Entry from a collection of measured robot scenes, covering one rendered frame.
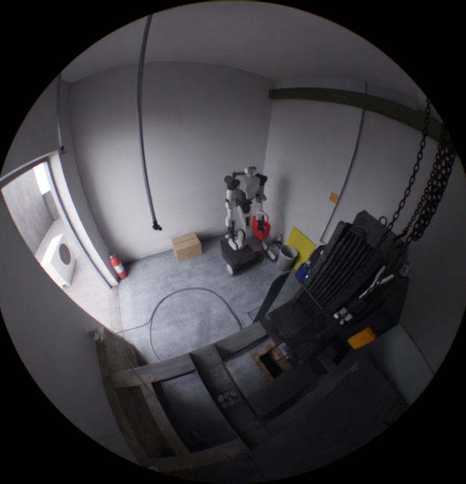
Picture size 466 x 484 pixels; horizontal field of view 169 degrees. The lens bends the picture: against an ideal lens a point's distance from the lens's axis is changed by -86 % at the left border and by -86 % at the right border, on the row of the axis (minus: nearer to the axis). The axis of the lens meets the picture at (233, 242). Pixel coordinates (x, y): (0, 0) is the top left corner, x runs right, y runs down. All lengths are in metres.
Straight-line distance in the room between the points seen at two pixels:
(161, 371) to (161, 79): 2.83
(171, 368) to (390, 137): 2.77
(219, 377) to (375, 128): 2.60
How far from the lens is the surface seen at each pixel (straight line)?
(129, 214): 2.42
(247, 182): 1.78
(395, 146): 1.95
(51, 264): 3.20
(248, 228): 2.08
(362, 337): 0.93
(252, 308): 2.14
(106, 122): 2.21
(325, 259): 0.93
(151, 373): 1.36
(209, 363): 1.26
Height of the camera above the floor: 1.92
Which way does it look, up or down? 41 degrees down
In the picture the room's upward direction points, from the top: 5 degrees clockwise
